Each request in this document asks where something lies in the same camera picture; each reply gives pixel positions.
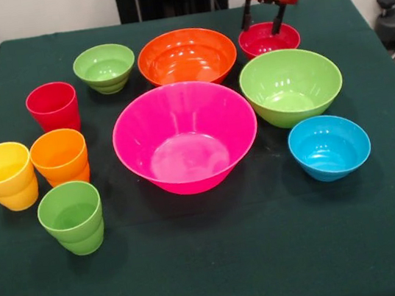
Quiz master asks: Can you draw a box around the small blue bowl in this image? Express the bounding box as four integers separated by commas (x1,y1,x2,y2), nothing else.
283,108,376,188

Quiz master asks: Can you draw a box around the green cup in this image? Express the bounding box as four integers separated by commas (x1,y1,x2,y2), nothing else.
33,177,110,262

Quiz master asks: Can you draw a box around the dark green tablecloth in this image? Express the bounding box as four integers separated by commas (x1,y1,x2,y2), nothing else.
0,0,395,296

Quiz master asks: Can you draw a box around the large orange bowl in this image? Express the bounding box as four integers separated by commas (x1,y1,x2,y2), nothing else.
133,21,242,96

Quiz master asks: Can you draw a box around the yellow cup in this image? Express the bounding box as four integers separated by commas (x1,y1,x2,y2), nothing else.
0,138,43,215

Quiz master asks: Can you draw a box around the large pink bowl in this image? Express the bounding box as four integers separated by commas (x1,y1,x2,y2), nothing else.
104,71,267,205

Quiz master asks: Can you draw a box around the orange cup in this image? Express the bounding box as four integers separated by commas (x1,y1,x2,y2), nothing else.
26,125,93,191

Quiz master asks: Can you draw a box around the large green bowl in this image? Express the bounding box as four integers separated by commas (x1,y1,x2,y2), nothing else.
235,41,349,135

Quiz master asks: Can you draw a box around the small red bowl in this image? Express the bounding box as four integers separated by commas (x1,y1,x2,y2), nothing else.
236,17,304,62

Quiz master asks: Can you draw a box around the red cup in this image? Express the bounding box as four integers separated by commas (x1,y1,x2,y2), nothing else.
23,79,83,140

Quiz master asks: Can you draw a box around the small green bowl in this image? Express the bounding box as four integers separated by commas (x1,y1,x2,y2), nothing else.
70,40,140,99

